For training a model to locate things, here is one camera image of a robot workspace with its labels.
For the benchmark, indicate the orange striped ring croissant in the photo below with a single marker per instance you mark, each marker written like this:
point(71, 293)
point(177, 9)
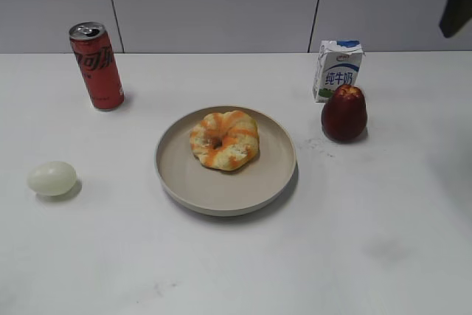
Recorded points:
point(225, 141)

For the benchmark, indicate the beige round plate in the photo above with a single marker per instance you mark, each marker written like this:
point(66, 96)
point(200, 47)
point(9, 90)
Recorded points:
point(214, 192)

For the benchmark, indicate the white blue milk carton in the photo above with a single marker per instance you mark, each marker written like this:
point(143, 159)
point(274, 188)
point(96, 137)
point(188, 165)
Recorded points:
point(338, 63)

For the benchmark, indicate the dark red wax apple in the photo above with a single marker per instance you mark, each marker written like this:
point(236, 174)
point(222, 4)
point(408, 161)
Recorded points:
point(344, 115)

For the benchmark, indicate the red cola can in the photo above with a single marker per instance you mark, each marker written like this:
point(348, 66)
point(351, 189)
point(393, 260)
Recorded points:
point(94, 54)

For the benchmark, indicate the white egg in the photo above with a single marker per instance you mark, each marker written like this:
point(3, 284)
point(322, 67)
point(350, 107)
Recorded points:
point(52, 178)

